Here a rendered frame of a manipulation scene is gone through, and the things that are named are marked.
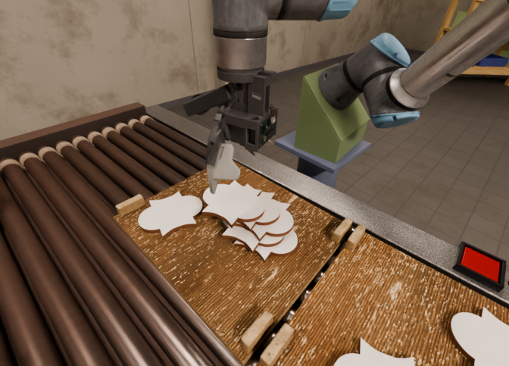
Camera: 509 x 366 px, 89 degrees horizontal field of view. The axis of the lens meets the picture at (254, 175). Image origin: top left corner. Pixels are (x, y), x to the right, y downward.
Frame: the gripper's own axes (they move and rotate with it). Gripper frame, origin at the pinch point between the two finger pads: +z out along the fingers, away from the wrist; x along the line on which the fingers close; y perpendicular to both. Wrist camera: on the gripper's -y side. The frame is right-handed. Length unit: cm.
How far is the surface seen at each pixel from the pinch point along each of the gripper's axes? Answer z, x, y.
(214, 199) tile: 7.4, -2.0, -3.5
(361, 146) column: 19, 62, 18
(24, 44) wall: 17, 86, -272
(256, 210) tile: 7.4, -0.3, 5.7
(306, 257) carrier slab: 12.9, -1.7, 17.9
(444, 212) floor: 107, 161, 84
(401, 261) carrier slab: 12.9, 6.8, 34.3
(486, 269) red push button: 14, 14, 49
